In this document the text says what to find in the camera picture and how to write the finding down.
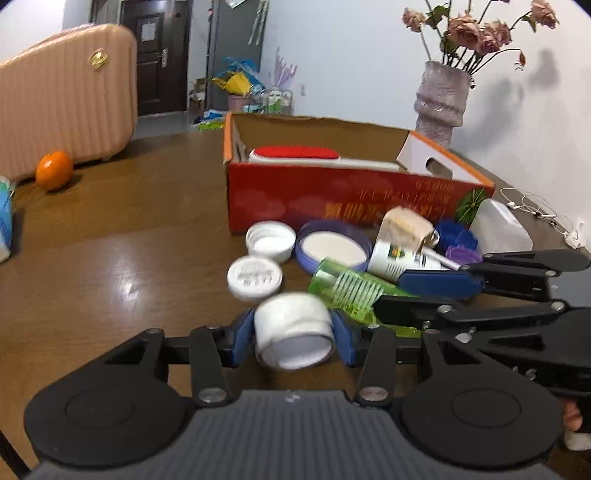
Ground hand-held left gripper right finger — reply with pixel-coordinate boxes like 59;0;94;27
330;309;491;408

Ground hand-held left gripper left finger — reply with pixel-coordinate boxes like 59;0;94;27
99;308;256;408

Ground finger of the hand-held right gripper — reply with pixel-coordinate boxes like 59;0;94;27
398;249;591;303
373;295;571;331

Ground purple ribbed cap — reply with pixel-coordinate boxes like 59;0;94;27
445;246;485;267

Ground white round container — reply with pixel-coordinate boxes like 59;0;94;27
254;292;336;371

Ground white spray bottle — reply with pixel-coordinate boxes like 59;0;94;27
367;240;462;281

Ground blue bottle cap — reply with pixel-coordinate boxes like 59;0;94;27
434;219;479;256

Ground green spray bottle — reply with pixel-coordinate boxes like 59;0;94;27
308;258;423;339

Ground beige plug adapter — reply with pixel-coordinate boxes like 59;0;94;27
379;206;440;252

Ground translucent plastic box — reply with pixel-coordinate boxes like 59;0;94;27
468;198;534;254

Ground purple-rimmed round lid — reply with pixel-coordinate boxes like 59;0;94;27
295;220;374;275

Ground white ribbed lid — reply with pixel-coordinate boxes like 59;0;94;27
245;222;297;264

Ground red cardboard box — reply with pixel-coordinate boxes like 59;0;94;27
223;112;497;235

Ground red lint brush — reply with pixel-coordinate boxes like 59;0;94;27
248;146;402;173

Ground person's right hand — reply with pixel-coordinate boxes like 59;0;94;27
562;399;584;433

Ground white earphones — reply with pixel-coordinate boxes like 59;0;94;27
505;188;585;247

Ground pink textured vase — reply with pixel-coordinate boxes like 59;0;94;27
413;60;476;148

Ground orange fruit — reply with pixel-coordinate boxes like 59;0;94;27
36;151;75;191

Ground dried pink flowers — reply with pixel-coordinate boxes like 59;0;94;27
402;0;560;77

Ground yellow bag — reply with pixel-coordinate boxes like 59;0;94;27
211;73;252;96

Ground blue tissue pack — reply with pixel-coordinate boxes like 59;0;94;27
0;175;17;264

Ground dark entrance door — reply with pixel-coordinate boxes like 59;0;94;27
90;0;192;116

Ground pink suitcase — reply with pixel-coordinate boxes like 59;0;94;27
0;23;139;183

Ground grey refrigerator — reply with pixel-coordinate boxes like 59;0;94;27
205;0;267;112

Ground hanging umbrellas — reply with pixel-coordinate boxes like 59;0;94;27
249;0;271;47

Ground wire rack with bottles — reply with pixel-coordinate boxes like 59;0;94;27
261;88;294;116

